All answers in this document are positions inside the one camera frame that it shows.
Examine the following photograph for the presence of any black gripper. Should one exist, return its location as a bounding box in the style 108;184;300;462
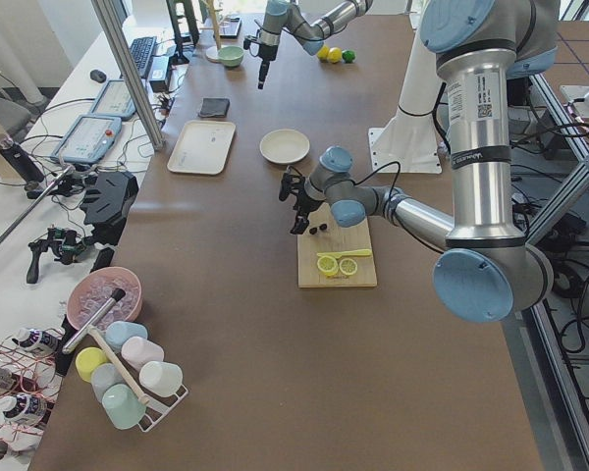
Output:
278;166;319;235
242;29;279;89

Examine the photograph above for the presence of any cream round plate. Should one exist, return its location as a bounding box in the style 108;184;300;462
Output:
259;129;310;165

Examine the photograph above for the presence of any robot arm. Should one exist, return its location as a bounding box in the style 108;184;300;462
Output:
279;1;559;323
243;0;373;89

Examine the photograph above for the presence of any cream rabbit tray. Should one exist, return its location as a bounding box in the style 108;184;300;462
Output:
167;120;236;176

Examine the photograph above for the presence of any bamboo cutting board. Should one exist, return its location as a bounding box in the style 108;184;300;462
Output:
297;203;377;288

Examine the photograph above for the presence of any green bowl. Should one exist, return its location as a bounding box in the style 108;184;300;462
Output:
217;45;244;68

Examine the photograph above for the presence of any wooden glass stand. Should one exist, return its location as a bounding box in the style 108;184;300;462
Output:
200;0;222;63

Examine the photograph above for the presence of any yellow plastic knife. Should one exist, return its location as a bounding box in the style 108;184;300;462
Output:
316;248;372;259

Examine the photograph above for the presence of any yellow lemon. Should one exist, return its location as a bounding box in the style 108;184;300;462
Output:
327;47;343;64
316;45;330;62

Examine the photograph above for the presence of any lemon half inner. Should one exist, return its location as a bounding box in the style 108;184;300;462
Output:
339;257;358;277

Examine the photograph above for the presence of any grey folded cloth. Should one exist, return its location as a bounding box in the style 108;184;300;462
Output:
197;97;230;118

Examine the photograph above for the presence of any green lime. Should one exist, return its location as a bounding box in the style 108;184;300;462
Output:
342;49;356;64

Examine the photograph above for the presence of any black keyboard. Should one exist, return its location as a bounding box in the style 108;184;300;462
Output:
130;36;157;79

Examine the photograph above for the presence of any teach pendant far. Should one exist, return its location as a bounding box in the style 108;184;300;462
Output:
90;79;136;121

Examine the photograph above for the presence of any teach pendant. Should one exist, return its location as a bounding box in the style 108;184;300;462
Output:
50;114;122;165
90;79;136;121

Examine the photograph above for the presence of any computer mouse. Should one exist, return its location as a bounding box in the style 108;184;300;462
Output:
89;69;107;83

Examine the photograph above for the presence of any teach pendant near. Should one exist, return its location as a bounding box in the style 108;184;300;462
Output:
50;114;122;165

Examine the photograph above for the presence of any metal muddler black tip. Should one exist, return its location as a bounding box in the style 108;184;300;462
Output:
61;288;126;354

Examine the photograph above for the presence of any pink cup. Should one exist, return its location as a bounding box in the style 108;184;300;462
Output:
121;336;165;371

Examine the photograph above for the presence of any white cup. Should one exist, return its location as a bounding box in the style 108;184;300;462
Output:
139;361;183;397

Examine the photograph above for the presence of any blue cup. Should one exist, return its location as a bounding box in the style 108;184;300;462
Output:
104;321;148;351

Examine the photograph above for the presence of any pink ice bowl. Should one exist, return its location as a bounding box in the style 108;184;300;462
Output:
67;267;142;330

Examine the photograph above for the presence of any white cup rack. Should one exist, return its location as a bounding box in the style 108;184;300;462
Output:
86;327;189;434

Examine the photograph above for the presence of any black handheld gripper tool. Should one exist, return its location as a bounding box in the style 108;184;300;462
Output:
27;226;94;284

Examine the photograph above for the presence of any grey cup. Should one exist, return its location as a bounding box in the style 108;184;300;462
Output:
90;363;124;402

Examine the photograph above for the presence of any yellow cup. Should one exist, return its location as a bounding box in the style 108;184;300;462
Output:
76;346;109;383

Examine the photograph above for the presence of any mint cup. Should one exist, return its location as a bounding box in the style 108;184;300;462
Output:
101;384;146;430

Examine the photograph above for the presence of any black thermos bottle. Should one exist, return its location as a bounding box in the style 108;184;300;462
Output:
0;133;44;183

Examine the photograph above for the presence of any aluminium frame post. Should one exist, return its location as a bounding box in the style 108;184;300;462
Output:
91;0;165;151

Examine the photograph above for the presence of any black plastic mount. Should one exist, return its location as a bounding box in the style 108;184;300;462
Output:
80;171;138;245

